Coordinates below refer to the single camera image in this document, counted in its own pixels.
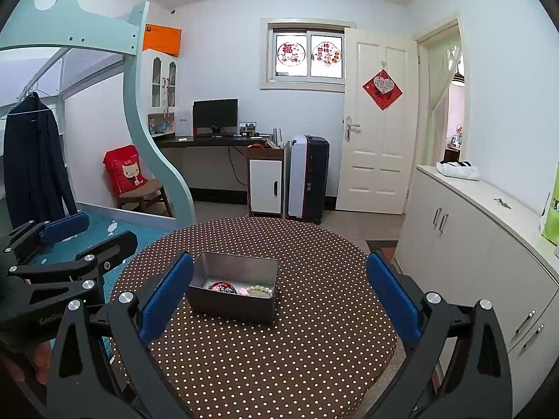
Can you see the dark hanging robe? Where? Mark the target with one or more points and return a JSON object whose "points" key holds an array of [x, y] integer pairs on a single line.
{"points": [[35, 161]]}

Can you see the orange cardboard box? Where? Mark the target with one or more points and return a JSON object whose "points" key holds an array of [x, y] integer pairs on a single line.
{"points": [[162, 40]]}

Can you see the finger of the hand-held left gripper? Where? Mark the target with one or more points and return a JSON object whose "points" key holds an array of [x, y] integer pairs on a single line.
{"points": [[115, 248], [65, 227]]}

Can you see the blue candy print quilt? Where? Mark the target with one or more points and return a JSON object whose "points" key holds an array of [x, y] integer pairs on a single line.
{"points": [[109, 229]]}

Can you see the white cloth bag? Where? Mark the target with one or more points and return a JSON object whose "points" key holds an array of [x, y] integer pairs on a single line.
{"points": [[457, 170]]}

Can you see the grey metal tin box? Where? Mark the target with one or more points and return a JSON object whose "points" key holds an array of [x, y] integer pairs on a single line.
{"points": [[236, 310]]}

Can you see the red heart door ornament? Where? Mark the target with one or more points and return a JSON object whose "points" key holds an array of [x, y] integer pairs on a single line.
{"points": [[382, 89]]}

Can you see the white panelled door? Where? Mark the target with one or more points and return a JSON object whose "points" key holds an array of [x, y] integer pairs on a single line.
{"points": [[380, 170]]}

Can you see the white and black suitcase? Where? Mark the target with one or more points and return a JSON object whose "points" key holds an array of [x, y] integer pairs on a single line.
{"points": [[308, 179]]}

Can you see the red round window sticker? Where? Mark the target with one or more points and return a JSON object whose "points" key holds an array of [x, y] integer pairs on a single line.
{"points": [[326, 53], [290, 52]]}

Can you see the round polka dot table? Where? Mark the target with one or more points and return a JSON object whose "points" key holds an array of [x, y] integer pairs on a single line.
{"points": [[279, 358]]}

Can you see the white box on desk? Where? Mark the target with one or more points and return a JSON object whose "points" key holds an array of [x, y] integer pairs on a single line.
{"points": [[183, 121]]}

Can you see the long white sideboard cabinet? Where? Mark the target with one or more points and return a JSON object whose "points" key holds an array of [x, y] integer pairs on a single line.
{"points": [[471, 248]]}

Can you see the white framed window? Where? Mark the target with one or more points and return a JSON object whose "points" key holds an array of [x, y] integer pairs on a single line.
{"points": [[308, 26]]}

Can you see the green and white box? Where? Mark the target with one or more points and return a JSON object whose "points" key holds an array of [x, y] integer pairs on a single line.
{"points": [[551, 222]]}

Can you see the clothes hanger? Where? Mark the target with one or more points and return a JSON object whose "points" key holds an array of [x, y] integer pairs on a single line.
{"points": [[17, 107]]}

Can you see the bunch of keys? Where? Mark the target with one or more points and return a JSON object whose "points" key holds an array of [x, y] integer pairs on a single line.
{"points": [[502, 202]]}

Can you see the person's left hand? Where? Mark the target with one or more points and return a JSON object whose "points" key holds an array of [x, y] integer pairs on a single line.
{"points": [[41, 361]]}

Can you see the wooden chair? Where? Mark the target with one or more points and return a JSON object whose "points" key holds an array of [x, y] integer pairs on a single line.
{"points": [[148, 192]]}

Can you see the pale green bunk bed frame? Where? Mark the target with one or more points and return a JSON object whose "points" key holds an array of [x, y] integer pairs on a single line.
{"points": [[148, 148]]}

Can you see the small white wooden-top cabinet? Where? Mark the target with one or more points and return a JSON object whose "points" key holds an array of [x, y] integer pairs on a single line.
{"points": [[264, 183]]}

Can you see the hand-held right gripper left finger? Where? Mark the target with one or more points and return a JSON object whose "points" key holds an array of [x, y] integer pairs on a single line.
{"points": [[168, 297]]}

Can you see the dark wooden desk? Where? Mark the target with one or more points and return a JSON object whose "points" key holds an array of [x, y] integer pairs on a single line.
{"points": [[205, 140]]}

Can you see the black computer monitor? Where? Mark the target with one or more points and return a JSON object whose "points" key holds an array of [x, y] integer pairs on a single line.
{"points": [[215, 113]]}

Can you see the sheer doorway curtain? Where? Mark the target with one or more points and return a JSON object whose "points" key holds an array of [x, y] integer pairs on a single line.
{"points": [[439, 104]]}

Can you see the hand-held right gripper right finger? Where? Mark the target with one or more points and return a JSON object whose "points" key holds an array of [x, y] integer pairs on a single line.
{"points": [[391, 297]]}

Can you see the red cat print bag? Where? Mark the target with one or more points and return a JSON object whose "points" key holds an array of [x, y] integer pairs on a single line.
{"points": [[126, 172]]}

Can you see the white glass-door hutch cabinet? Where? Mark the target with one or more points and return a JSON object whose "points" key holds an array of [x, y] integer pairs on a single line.
{"points": [[160, 78]]}

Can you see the dark doorway rug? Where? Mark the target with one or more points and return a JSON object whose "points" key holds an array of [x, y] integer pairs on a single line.
{"points": [[381, 249]]}

